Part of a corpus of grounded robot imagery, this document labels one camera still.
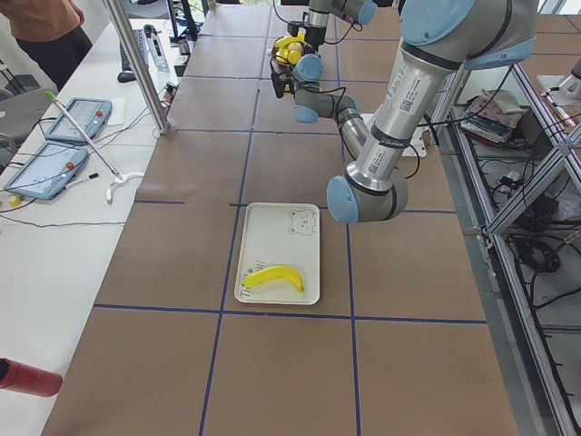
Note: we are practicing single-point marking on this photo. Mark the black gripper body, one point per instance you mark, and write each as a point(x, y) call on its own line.
point(312, 38)

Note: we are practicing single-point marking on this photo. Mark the yellow banana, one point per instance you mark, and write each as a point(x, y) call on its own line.
point(286, 40)
point(276, 272)

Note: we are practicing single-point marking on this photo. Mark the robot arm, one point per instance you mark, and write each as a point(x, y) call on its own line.
point(315, 20)
point(436, 39)

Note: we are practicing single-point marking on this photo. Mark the brown wicker basket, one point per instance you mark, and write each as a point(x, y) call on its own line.
point(295, 46)

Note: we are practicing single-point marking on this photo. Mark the yellow lemon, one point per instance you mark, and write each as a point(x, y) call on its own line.
point(286, 56)

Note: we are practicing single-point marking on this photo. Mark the stack of cloths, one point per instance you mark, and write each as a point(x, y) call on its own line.
point(492, 116)

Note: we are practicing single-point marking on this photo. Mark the white bear tray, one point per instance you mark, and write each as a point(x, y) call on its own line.
point(280, 234)

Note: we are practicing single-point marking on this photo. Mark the far blue teach pendant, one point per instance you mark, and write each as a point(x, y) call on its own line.
point(90, 114)

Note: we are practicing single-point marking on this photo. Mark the blue teach pendant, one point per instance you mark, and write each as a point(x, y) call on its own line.
point(47, 173)
point(90, 114)

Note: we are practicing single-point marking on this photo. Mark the person in brown top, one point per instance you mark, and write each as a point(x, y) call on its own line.
point(51, 33)

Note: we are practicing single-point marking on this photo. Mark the green tipped stick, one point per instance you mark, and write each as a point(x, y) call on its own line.
point(81, 131)

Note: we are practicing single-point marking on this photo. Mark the near blue teach pendant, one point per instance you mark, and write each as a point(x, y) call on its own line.
point(47, 173)

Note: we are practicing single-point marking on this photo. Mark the red cylinder bottle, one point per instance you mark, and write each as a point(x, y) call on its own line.
point(23, 378)

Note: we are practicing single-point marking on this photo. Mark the white camera pole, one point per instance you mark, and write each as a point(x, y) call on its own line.
point(418, 143)

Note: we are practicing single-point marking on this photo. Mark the aluminium frame post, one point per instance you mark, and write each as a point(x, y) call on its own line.
point(123, 28)

